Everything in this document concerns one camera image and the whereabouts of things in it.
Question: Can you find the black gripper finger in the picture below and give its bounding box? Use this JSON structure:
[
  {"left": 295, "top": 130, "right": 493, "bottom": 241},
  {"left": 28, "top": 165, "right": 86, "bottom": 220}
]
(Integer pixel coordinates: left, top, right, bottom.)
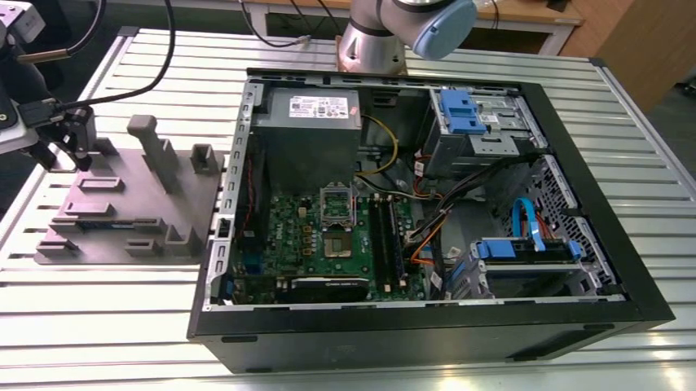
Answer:
[
  {"left": 28, "top": 137, "right": 60, "bottom": 173},
  {"left": 52, "top": 107, "right": 95, "bottom": 173}
]

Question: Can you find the metal socket cover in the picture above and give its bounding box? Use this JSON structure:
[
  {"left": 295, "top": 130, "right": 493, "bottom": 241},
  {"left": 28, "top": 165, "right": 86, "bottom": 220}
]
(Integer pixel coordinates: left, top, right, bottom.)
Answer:
[{"left": 319, "top": 182, "right": 359, "bottom": 229}]

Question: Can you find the CPU socket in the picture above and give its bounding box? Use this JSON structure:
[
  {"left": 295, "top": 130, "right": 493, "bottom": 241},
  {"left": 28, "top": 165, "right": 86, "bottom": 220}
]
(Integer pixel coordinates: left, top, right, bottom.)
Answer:
[{"left": 323, "top": 229, "right": 358, "bottom": 260}]

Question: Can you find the dark RAM stick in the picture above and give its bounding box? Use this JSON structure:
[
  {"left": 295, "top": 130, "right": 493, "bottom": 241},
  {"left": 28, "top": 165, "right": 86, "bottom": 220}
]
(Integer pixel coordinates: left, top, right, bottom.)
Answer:
[{"left": 75, "top": 219, "right": 138, "bottom": 230}]

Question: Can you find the grey plastic parts rack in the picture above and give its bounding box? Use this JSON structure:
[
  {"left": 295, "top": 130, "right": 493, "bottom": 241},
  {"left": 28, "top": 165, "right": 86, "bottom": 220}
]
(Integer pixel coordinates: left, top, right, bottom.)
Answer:
[{"left": 32, "top": 115, "right": 227, "bottom": 266}]

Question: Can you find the grey power supply unit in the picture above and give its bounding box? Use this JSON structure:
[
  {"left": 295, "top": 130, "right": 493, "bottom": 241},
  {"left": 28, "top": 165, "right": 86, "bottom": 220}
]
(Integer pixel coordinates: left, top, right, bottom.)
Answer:
[{"left": 253, "top": 87, "right": 365, "bottom": 185}]

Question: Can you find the green motherboard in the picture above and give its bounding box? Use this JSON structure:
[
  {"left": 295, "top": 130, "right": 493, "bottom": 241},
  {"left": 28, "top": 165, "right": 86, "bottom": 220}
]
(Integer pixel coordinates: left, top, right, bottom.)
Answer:
[{"left": 233, "top": 193, "right": 430, "bottom": 305}]

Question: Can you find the black graphics card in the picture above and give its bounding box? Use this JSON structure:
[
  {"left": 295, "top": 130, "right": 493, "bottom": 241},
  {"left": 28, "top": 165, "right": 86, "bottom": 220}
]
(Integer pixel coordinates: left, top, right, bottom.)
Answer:
[{"left": 277, "top": 275, "right": 372, "bottom": 303}]

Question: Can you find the black RAM slot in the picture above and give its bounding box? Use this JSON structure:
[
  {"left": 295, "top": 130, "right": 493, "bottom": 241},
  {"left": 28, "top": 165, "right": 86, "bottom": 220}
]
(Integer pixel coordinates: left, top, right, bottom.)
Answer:
[
  {"left": 380, "top": 194, "right": 401, "bottom": 284},
  {"left": 367, "top": 193, "right": 389, "bottom": 291}
]

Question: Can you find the blue RAM slot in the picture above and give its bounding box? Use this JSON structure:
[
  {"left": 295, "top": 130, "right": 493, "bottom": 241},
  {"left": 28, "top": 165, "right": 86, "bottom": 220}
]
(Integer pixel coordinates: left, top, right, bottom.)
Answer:
[{"left": 390, "top": 238, "right": 409, "bottom": 280}]

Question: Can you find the grey metal drive cage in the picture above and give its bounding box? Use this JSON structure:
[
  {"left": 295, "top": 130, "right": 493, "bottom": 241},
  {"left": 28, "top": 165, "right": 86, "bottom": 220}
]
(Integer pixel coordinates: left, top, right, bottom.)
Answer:
[{"left": 424, "top": 86, "right": 548, "bottom": 177}]

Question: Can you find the black open PC case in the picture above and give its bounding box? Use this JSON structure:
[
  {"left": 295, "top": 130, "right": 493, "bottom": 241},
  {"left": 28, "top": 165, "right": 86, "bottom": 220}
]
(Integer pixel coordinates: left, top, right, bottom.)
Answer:
[{"left": 186, "top": 67, "right": 677, "bottom": 375}]

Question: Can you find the grey metal disk bay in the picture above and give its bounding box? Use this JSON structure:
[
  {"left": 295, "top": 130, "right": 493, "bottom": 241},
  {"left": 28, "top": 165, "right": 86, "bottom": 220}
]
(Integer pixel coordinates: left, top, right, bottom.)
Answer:
[{"left": 445, "top": 239, "right": 619, "bottom": 302}]

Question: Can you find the hard disk in blue carrier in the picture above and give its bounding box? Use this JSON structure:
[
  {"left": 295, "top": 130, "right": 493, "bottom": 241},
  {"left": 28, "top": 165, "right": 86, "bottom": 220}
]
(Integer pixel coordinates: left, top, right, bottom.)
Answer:
[{"left": 470, "top": 239, "right": 584, "bottom": 265}]

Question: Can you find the wooden cabinet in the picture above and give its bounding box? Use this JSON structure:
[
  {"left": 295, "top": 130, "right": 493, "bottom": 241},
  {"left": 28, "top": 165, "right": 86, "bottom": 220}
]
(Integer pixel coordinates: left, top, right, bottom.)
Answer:
[{"left": 559, "top": 0, "right": 696, "bottom": 115}]

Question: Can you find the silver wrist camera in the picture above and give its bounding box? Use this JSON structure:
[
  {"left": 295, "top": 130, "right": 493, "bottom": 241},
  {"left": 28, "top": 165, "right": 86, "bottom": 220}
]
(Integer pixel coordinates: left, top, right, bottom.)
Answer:
[
  {"left": 0, "top": 94, "right": 32, "bottom": 155},
  {"left": 0, "top": 0, "right": 50, "bottom": 42}
]

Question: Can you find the black cable brass sleeve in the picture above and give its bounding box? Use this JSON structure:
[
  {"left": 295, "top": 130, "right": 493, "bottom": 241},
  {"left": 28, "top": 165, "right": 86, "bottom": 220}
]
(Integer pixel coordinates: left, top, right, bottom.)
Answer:
[{"left": 15, "top": 0, "right": 108, "bottom": 63}]

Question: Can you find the thick black camera cable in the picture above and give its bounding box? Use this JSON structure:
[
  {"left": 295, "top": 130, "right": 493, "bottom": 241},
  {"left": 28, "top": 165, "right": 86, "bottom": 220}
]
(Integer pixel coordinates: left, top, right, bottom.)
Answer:
[{"left": 54, "top": 0, "right": 179, "bottom": 110}]

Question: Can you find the black cable clear plug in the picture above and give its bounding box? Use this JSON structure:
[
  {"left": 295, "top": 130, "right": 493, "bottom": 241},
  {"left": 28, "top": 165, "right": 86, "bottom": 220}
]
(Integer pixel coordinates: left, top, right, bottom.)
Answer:
[{"left": 238, "top": 0, "right": 314, "bottom": 46}]

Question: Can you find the yellow wire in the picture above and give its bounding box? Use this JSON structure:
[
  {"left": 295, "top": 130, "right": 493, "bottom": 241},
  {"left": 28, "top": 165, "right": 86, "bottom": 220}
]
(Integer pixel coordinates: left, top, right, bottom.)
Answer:
[{"left": 355, "top": 115, "right": 401, "bottom": 177}]

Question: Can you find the orange wire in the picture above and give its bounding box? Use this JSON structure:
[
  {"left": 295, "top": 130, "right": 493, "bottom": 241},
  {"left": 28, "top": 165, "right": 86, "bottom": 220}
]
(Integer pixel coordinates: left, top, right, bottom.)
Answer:
[{"left": 410, "top": 231, "right": 436, "bottom": 268}]

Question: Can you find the blue plastic drive bracket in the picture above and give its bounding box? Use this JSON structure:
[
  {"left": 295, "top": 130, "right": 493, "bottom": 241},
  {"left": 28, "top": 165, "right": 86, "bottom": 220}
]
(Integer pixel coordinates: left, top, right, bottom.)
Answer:
[{"left": 440, "top": 89, "right": 481, "bottom": 134}]

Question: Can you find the black wire bundle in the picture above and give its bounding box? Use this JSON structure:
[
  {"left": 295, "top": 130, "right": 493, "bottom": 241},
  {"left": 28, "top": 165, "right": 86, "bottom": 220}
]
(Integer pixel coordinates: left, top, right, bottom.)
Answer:
[{"left": 405, "top": 156, "right": 540, "bottom": 245}]

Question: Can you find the light blue flat wire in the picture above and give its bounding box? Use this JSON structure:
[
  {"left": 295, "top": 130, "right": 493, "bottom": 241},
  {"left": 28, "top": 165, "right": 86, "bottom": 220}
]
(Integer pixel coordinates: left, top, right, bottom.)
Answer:
[{"left": 512, "top": 197, "right": 547, "bottom": 252}]

